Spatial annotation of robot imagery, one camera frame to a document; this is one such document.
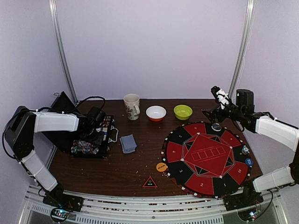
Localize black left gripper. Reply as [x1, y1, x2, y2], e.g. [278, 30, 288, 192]
[81, 127, 105, 146]

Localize black round dealer puck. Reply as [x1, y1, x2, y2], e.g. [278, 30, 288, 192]
[211, 123, 222, 132]

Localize poker chip stack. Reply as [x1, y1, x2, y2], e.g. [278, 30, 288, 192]
[240, 146, 250, 156]

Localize blue small blind button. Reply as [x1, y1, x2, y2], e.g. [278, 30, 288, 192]
[245, 158, 254, 167]

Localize orange big blind button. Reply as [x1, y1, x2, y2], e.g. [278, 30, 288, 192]
[156, 162, 167, 172]

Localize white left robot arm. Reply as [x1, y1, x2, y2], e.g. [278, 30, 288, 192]
[3, 106, 106, 207]

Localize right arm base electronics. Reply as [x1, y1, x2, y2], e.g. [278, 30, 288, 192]
[223, 181, 263, 221]

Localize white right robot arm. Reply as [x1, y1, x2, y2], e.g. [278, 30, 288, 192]
[203, 86, 299, 206]

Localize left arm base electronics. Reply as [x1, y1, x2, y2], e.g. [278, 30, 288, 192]
[43, 194, 84, 223]

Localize blue texas holdem card box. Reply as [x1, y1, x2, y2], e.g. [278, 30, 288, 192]
[99, 127, 108, 141]

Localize upper poker chip row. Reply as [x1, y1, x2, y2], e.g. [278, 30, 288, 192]
[103, 116, 113, 123]

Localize front poker chip stacks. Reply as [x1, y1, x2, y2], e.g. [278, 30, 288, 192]
[71, 140, 99, 155]

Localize lime green bowl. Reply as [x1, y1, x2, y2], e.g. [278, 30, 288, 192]
[173, 105, 193, 120]

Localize black poker chip case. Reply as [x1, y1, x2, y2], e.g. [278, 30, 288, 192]
[41, 91, 120, 160]

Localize folded blue grey cloth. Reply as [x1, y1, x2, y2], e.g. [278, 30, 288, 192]
[120, 134, 137, 154]

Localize red black poker mat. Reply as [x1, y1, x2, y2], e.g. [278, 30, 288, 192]
[161, 121, 252, 197]

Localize ceramic coral pattern mug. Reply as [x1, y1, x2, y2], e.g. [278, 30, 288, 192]
[123, 93, 140, 120]

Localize white orange bowl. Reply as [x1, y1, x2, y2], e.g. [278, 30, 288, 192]
[146, 105, 167, 122]

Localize black red triangular all-in marker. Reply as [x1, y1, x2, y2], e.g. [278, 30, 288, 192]
[142, 176, 158, 189]

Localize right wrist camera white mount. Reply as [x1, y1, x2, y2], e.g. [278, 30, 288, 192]
[211, 86, 231, 110]

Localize left aluminium frame post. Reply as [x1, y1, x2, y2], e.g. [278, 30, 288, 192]
[49, 0, 78, 104]

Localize aluminium frame post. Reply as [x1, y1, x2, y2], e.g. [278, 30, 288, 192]
[228, 0, 256, 100]
[49, 0, 78, 104]

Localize aluminium front table rail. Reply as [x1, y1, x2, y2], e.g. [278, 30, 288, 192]
[24, 183, 282, 224]

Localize right aluminium frame post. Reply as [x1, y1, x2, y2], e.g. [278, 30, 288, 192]
[228, 0, 256, 100]

